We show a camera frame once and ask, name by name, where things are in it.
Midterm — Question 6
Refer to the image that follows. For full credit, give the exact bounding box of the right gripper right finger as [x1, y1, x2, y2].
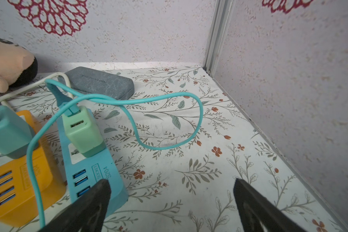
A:
[233, 178, 305, 232]

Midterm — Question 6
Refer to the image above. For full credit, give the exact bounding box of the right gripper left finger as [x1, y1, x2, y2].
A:
[40, 179, 111, 232]

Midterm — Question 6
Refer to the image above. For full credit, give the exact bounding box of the teal power strip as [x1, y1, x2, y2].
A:
[57, 117, 129, 216]

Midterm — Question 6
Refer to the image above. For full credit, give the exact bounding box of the orange power strip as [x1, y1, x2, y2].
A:
[0, 109, 67, 228]

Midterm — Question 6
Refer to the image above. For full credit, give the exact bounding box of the teal usb charging cable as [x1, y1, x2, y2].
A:
[26, 78, 204, 230]

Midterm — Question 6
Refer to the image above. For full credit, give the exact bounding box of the plush boy doll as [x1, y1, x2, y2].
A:
[0, 38, 38, 94]

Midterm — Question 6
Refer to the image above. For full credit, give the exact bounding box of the white power cord bundle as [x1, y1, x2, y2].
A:
[0, 72, 74, 109]

